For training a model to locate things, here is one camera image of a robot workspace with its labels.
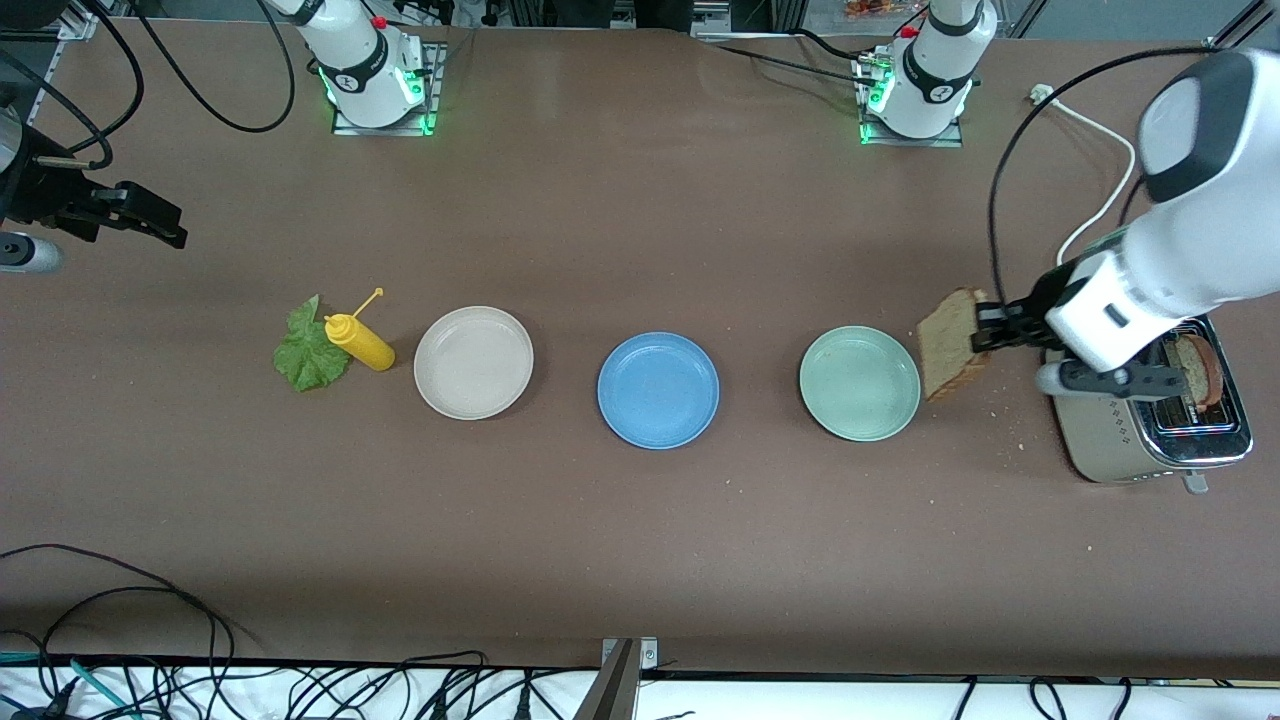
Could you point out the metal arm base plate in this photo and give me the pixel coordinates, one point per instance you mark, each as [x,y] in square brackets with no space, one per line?
[910,142]
[380,131]

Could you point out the aluminium frame profile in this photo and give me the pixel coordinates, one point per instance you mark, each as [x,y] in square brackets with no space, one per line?
[1235,25]

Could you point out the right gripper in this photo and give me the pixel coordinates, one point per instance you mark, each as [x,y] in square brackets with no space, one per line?
[36,198]

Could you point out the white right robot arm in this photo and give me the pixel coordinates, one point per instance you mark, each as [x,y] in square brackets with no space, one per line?
[365,70]

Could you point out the metal table edge bracket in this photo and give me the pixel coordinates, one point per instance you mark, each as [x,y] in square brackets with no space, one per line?
[615,690]

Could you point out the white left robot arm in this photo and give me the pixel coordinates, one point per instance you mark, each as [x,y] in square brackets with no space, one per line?
[1200,220]

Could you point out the blue round plate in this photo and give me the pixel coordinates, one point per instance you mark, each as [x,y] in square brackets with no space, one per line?
[658,390]

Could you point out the green lettuce leaf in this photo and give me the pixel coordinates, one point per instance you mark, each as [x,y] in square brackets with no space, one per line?
[305,365]

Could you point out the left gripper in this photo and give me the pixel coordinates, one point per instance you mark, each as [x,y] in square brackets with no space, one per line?
[1036,301]

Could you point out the brown table cover sheet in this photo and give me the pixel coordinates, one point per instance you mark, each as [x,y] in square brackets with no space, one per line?
[640,550]

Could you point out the beige chrome toaster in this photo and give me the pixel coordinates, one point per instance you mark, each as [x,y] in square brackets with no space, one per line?
[1120,440]

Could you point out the yellow squeeze sauce bottle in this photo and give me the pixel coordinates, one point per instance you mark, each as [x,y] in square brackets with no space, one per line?
[365,345]

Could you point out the pale green round plate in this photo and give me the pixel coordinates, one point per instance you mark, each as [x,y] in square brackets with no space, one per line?
[860,383]

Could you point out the brown bread slice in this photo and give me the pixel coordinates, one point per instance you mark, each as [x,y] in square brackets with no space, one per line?
[945,345]
[1195,370]

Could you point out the beige round plate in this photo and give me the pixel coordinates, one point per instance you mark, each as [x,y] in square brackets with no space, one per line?
[473,362]

